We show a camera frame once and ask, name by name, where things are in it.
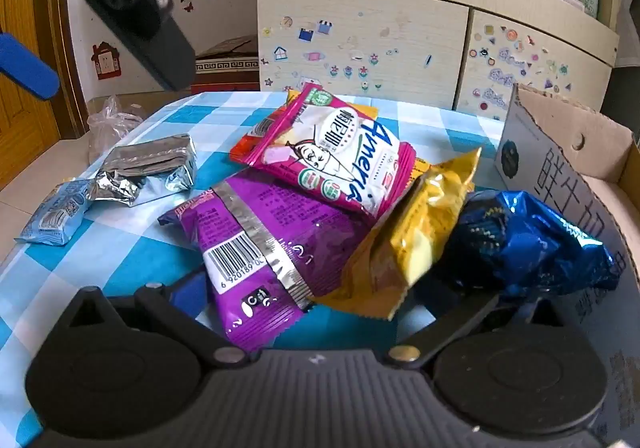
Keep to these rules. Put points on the blue checkered tablecloth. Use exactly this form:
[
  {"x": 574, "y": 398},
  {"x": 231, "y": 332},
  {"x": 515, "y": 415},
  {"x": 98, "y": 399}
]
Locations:
[{"x": 150, "y": 238}]

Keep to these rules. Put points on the flat yellow snack packet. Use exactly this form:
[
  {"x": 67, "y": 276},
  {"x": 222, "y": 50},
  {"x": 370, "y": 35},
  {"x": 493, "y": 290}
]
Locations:
[{"x": 365, "y": 108}]

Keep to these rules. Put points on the silver foil snack packet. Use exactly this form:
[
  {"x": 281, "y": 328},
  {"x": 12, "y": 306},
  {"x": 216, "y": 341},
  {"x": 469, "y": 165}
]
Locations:
[{"x": 150, "y": 157}]

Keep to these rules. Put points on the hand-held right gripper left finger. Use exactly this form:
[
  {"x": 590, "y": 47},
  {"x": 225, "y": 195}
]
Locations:
[{"x": 185, "y": 295}]

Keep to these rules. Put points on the clear plastic bag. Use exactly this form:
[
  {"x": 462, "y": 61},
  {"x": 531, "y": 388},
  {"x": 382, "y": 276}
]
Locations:
[{"x": 112, "y": 127}]

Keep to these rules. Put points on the cardboard box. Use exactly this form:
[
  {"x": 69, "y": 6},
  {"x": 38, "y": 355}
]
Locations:
[{"x": 560, "y": 152}]

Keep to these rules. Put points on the pink and white snack packet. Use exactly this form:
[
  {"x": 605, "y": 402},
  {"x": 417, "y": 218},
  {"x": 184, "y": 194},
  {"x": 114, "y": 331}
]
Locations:
[{"x": 340, "y": 152}]

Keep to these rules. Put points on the orange-red snack packet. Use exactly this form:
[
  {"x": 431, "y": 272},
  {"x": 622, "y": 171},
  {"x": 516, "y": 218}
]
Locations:
[{"x": 239, "y": 150}]

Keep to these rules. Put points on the light blue small snack packet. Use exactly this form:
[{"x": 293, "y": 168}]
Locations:
[{"x": 55, "y": 213}]

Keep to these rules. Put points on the cream cabinet with stickers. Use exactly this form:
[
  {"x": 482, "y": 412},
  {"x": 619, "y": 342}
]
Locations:
[{"x": 375, "y": 27}]

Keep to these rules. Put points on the purple snack packet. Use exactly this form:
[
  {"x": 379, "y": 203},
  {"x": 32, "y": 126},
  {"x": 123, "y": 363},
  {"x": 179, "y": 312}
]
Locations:
[{"x": 280, "y": 228}]

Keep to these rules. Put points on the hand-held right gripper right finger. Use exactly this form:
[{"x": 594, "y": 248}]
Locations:
[{"x": 450, "y": 328}]

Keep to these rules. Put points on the shiny blue snack packet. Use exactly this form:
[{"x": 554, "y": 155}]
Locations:
[{"x": 525, "y": 238}]

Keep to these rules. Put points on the red house socket sticker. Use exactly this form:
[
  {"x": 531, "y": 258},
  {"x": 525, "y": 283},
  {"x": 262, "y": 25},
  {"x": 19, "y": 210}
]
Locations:
[{"x": 106, "y": 60}]

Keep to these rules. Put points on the wooden door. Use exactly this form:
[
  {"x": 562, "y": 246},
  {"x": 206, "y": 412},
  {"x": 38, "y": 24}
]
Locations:
[{"x": 25, "y": 127}]

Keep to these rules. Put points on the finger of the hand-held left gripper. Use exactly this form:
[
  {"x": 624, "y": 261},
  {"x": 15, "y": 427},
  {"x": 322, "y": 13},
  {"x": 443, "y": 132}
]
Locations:
[
  {"x": 145, "y": 37},
  {"x": 27, "y": 63}
]

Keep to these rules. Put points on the yellow snack packet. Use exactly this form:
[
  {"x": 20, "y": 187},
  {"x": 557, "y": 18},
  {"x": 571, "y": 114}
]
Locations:
[
  {"x": 400, "y": 238},
  {"x": 365, "y": 108}
]

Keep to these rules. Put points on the red-brown gift box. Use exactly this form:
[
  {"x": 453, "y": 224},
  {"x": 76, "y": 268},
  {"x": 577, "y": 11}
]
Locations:
[{"x": 225, "y": 67}]

